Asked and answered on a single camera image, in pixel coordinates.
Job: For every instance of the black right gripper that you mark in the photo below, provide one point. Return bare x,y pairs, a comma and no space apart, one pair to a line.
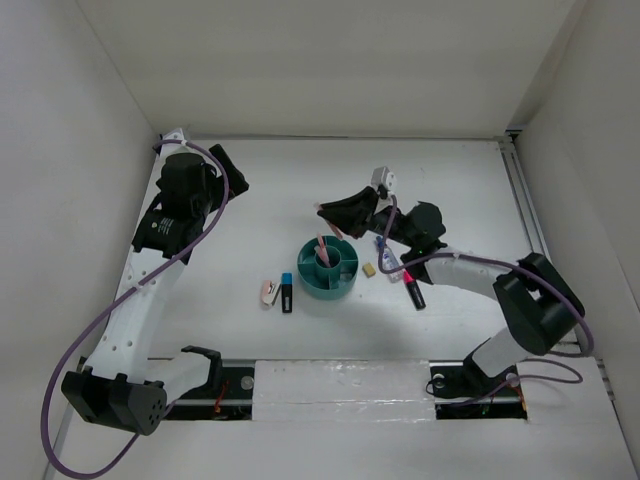
353,215

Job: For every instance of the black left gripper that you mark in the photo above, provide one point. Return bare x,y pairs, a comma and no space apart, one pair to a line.
236,184

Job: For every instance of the red refill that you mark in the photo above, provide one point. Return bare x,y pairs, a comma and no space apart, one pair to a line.
324,252

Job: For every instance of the small tan eraser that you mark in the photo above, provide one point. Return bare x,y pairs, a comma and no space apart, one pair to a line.
369,270

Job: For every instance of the small blue capped glue bottle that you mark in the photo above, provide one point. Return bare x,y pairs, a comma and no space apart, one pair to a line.
389,261

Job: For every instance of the pink mini stapler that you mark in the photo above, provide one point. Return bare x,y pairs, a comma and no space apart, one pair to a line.
269,293

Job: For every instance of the pink wooden pencil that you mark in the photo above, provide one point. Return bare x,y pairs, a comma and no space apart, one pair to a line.
335,231

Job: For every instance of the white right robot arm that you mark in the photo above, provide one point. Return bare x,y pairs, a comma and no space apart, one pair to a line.
263,230

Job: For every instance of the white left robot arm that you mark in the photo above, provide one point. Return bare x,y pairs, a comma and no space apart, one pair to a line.
118,387

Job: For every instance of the teal round desk organizer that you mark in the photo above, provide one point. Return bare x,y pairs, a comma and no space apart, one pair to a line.
328,282

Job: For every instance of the blue black highlighter marker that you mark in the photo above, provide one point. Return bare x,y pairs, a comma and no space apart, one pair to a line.
286,292

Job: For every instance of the pink black highlighter marker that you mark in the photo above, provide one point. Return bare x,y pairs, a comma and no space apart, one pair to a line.
414,291

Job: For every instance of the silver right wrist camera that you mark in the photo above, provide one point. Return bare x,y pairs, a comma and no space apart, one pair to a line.
384,182

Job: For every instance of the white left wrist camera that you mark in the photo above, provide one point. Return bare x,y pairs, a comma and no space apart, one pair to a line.
174,138

